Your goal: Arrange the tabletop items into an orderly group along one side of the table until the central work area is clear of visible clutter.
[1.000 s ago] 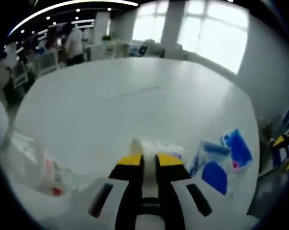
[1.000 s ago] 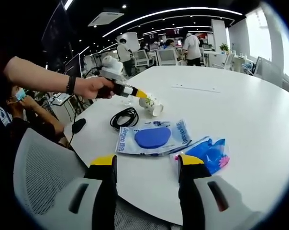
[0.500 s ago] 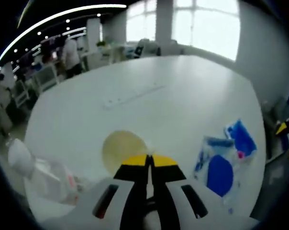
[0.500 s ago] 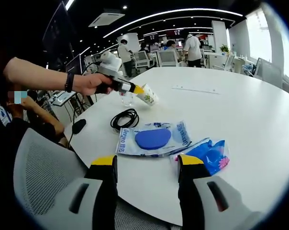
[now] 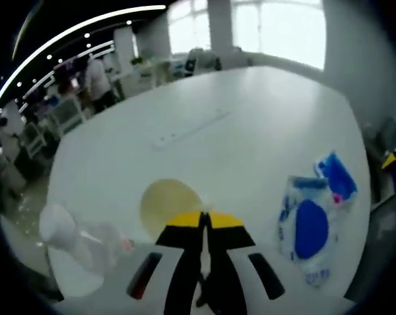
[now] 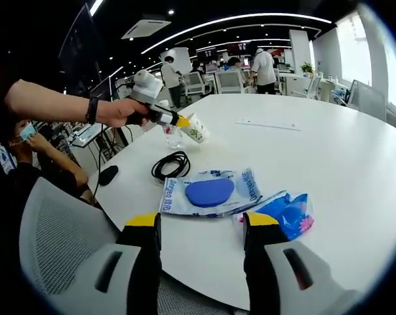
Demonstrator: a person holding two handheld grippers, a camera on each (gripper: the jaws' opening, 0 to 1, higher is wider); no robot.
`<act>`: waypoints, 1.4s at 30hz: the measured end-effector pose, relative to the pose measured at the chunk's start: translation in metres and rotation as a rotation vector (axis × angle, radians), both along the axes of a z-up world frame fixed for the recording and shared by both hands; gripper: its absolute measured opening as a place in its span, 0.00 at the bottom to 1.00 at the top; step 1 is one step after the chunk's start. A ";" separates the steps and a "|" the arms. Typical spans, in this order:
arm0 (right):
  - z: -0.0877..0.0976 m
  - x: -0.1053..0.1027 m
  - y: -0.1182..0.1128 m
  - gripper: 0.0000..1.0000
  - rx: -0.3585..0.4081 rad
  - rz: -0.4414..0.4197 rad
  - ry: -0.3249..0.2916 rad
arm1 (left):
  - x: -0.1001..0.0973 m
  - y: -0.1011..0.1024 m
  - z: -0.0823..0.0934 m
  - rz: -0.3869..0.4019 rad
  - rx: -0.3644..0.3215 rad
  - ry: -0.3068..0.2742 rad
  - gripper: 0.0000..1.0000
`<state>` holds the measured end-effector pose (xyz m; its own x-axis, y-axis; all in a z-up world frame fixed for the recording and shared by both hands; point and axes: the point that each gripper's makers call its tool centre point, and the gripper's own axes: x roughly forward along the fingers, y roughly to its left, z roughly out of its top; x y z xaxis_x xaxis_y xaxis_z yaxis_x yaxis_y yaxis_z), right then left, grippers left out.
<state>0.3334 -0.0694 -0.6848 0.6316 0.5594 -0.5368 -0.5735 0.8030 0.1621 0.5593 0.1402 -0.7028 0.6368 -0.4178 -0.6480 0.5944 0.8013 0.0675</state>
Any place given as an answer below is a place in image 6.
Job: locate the green potted plant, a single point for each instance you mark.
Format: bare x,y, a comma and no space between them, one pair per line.
307,68

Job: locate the grey mesh office chair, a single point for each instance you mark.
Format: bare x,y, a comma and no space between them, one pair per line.
60,236

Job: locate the white office chair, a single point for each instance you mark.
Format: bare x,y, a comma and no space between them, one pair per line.
230,82
196,83

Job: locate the black wristband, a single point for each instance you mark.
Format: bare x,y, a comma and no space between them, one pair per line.
92,111

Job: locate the white paper cup green print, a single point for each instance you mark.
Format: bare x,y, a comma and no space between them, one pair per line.
198,129

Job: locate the black computer mouse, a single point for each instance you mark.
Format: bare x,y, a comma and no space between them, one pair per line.
107,175

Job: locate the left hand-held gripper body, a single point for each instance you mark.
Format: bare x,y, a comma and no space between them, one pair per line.
147,88

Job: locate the person's left hand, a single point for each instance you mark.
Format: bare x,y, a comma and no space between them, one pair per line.
126,111

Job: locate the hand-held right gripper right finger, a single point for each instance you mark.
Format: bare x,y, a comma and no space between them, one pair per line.
267,262

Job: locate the clear plastic bottle red label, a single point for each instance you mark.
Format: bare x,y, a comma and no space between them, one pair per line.
175,138

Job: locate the white round table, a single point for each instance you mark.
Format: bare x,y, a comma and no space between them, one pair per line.
299,157

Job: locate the white table power strip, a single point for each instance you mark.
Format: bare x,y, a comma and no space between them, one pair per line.
268,124

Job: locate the ceiling air vent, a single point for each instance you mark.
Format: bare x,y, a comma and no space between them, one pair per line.
145,29

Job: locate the blue tissue packet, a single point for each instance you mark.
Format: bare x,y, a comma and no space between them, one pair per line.
283,213

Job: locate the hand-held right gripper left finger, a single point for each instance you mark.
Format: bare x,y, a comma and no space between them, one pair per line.
142,262

